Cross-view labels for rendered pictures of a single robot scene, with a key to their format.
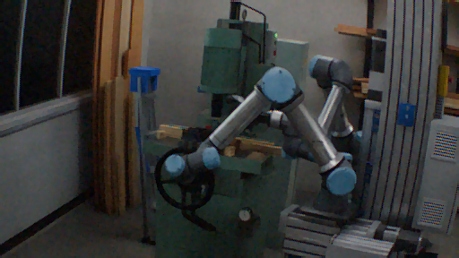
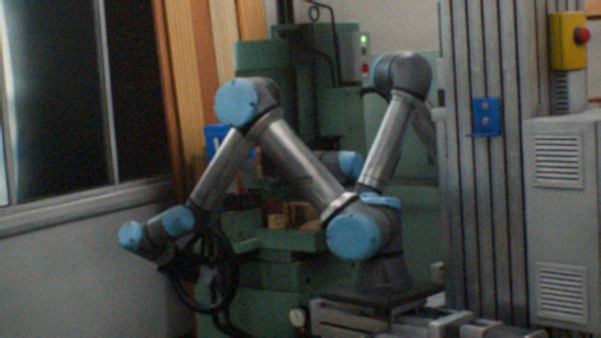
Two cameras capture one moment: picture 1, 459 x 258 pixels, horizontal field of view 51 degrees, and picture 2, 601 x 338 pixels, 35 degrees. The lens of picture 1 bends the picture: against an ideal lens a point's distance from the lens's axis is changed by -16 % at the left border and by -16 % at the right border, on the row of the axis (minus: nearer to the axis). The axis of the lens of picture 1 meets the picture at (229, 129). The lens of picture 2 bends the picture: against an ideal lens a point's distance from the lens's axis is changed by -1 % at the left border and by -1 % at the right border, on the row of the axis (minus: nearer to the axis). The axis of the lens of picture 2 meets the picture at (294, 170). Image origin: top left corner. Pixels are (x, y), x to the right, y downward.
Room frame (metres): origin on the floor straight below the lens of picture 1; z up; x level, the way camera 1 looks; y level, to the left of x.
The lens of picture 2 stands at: (-0.18, -1.08, 1.38)
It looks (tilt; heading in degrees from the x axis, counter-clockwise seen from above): 6 degrees down; 20
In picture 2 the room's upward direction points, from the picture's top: 4 degrees counter-clockwise
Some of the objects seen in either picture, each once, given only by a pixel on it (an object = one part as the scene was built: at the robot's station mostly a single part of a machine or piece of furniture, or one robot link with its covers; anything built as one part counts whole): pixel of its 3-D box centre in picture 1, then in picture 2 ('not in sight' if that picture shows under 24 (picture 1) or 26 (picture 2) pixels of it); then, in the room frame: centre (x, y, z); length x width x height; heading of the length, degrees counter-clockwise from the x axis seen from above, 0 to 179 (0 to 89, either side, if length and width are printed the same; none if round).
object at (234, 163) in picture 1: (203, 155); (250, 233); (2.58, 0.11, 0.87); 0.61 x 0.30 x 0.06; 71
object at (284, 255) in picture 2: (207, 163); (262, 246); (2.63, 0.09, 0.82); 0.40 x 0.21 x 0.04; 71
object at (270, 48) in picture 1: (269, 44); (356, 56); (2.94, -0.17, 1.40); 0.10 x 0.06 x 0.16; 161
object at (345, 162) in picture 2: (293, 124); (341, 166); (2.38, -0.27, 1.10); 0.11 x 0.08 x 0.09; 71
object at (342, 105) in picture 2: (263, 78); (344, 111); (2.84, -0.14, 1.23); 0.09 x 0.08 x 0.15; 161
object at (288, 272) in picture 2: (220, 167); (299, 254); (2.80, 0.03, 0.76); 0.57 x 0.45 x 0.09; 161
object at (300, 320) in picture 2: (246, 215); (300, 318); (2.40, -0.11, 0.65); 0.06 x 0.04 x 0.08; 71
